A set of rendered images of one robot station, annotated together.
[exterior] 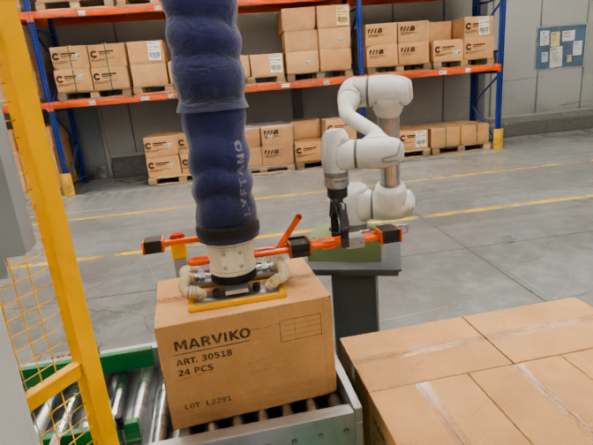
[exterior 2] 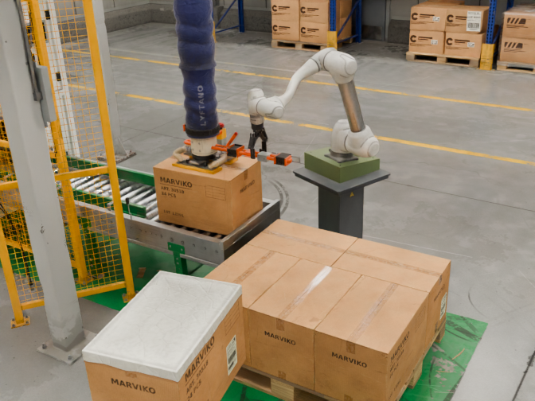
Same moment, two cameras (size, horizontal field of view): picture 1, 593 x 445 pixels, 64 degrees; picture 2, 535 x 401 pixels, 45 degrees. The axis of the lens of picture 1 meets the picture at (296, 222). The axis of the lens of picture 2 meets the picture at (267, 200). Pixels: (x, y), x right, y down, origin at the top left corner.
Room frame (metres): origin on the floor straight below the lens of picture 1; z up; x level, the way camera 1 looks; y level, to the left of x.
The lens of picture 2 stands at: (-1.11, -2.74, 2.53)
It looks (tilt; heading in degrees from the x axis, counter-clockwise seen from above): 25 degrees down; 42
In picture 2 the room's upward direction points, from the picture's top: 2 degrees counter-clockwise
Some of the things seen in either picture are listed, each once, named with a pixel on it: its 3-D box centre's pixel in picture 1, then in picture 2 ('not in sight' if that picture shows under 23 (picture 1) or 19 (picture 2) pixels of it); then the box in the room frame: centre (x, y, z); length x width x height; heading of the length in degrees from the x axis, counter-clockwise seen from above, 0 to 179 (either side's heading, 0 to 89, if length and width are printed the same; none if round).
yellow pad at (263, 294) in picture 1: (236, 292); (197, 164); (1.52, 0.23, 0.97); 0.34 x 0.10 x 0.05; 100
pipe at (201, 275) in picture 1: (233, 272); (205, 153); (1.62, 0.25, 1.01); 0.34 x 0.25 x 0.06; 100
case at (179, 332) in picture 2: not in sight; (172, 355); (0.23, -0.97, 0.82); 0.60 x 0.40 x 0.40; 20
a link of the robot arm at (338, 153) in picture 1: (338, 150); (257, 101); (1.70, -0.17, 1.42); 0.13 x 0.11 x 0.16; 75
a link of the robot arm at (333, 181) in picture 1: (336, 179); (256, 118); (1.70, -0.16, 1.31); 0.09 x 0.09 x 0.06
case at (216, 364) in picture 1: (243, 335); (208, 190); (1.62, 0.24, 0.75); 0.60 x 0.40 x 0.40; 103
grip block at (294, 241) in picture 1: (298, 246); (236, 150); (1.66, 0.00, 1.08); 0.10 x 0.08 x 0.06; 10
